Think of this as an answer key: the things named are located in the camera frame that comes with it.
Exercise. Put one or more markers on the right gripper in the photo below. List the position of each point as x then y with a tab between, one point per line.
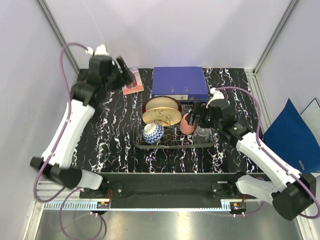
197	107

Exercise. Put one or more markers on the white cable duct rail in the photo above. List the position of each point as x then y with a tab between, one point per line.
77	205

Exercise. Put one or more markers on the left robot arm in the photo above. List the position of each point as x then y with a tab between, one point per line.
102	75

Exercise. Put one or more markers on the red rimmed cream plate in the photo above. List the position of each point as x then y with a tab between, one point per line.
161	101

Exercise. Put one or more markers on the red illustrated booklet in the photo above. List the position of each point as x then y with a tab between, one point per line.
136	86

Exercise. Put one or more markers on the blue ring binder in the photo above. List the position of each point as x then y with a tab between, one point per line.
183	83

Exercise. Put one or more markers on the blue white patterned bowl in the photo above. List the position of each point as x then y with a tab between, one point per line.
153	133

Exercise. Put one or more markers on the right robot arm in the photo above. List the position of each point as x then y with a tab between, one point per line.
288	190

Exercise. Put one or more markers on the clear glass tumbler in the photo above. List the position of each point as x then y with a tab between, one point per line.
201	135

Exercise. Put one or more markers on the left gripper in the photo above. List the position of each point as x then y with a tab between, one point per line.
126	75

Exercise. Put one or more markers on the cream floral plate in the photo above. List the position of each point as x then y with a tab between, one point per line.
164	116

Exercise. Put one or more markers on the blue folder outside cell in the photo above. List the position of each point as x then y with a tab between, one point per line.
293	141

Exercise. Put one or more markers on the black wire dish rack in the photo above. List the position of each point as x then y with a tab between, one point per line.
172	137

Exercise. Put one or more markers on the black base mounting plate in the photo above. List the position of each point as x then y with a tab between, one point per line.
167	191

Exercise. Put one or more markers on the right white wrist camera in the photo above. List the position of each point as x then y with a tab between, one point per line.
215	95

